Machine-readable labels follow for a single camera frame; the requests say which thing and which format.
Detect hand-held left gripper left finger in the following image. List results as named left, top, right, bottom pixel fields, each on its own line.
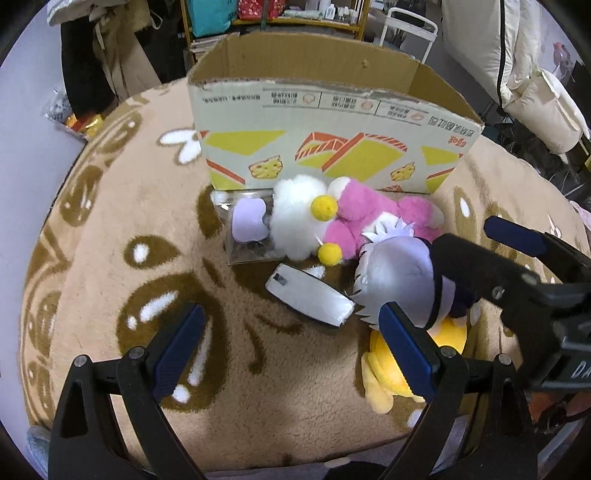
left=48, top=302, right=208, bottom=480

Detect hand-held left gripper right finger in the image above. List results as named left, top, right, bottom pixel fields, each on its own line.
left=378, top=301, right=539, bottom=480

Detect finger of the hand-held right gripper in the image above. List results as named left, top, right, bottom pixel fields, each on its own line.
left=484, top=215, right=591, bottom=296
left=428, top=233, right=555, bottom=326

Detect yellow plush toy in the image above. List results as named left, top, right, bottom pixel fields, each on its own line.
left=360, top=318, right=468, bottom=415

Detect white-haired plush doll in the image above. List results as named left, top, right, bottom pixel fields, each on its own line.
left=352, top=219, right=481, bottom=330

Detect pink plush toy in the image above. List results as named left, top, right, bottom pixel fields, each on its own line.
left=322, top=176, right=445, bottom=260

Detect white fluffy plush yellow pompoms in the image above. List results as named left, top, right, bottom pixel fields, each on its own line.
left=270, top=176, right=345, bottom=267

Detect printed cardboard box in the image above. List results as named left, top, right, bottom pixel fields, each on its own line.
left=187, top=31, right=485, bottom=195

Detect white pouch with black trim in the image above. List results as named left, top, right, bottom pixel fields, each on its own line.
left=265, top=262, right=356, bottom=329

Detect clear box with purple item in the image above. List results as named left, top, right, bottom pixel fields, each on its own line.
left=224, top=189, right=278, bottom=266

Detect brown printed blanket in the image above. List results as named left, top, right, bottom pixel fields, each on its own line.
left=21, top=76, right=591, bottom=472

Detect cream padded cloth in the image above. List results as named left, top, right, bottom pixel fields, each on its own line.
left=441, top=0, right=591, bottom=155

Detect white rolling cart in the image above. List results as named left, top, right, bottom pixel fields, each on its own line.
left=381, top=7, right=438, bottom=65

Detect clear bag of small things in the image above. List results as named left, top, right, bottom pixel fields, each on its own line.
left=44, top=90, right=110, bottom=139

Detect row of white bottles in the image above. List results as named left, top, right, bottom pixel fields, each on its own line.
left=284, top=0, right=361, bottom=21

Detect beige hanging coat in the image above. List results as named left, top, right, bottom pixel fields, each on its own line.
left=92, top=18, right=163, bottom=104

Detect black hanging coat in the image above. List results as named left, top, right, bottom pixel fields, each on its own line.
left=60, top=21, right=116, bottom=116

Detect yellow wooden shelf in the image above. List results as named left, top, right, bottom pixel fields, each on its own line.
left=180, top=0, right=372, bottom=75

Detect red patterned bag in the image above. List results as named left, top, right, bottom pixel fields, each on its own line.
left=238, top=0, right=286, bottom=20

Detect teal bag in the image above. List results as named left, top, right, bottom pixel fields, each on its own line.
left=189, top=0, right=237, bottom=38

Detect white puffer jacket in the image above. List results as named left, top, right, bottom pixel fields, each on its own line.
left=48, top=0, right=100, bottom=26

